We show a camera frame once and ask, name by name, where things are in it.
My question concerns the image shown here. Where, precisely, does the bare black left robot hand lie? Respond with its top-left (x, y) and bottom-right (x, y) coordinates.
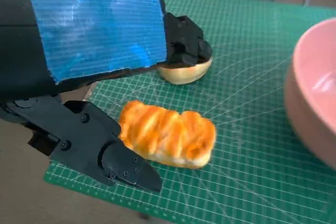
top-left (0, 0), bottom-right (213, 194)

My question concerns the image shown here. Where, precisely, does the round pale toy bread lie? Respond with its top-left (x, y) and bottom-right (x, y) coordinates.
top-left (156, 57), bottom-right (213, 86)

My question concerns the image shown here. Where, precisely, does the rectangular orange toy bread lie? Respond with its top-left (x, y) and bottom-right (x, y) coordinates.
top-left (118, 100), bottom-right (217, 170)

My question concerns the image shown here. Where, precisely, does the pink bowl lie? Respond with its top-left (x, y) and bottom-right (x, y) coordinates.
top-left (285, 17), bottom-right (336, 172)

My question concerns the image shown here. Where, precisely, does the green cutting mat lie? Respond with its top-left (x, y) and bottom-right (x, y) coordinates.
top-left (43, 0), bottom-right (336, 224)

